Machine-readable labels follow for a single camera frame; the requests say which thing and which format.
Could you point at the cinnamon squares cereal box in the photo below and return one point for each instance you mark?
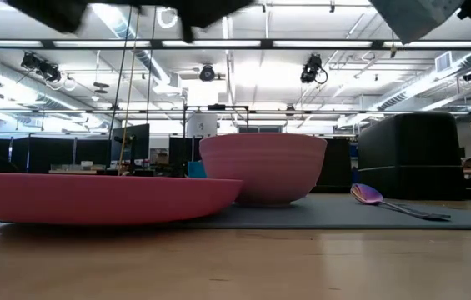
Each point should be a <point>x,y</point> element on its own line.
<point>414,16</point>

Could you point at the iridescent purple spoon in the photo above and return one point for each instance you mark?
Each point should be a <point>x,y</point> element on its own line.
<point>366,194</point>

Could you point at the pink ribbed bowl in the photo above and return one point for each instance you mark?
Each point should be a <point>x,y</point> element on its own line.
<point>264,166</point>

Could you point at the magenta plastic plate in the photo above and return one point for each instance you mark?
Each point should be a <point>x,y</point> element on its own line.
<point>93,198</point>

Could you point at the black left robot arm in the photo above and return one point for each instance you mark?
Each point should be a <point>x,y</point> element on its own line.
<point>51,14</point>

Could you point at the black toaster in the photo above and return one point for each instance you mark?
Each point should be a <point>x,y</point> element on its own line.
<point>410,154</point>

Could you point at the black overhead rig beam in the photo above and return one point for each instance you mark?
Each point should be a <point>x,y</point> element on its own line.
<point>302,48</point>

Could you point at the black cabinet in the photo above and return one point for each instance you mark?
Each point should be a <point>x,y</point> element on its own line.
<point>335,166</point>

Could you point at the blue placemat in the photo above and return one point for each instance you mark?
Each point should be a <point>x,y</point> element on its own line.
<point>322,214</point>

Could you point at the black ceiling-hung device cluster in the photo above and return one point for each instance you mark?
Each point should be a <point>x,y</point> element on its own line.
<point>41,67</point>

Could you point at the black partition panels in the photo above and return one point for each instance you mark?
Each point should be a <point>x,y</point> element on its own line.
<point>51,154</point>

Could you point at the black ceiling-hung camera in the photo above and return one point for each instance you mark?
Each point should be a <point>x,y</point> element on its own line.
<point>207,73</point>
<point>311,68</point>

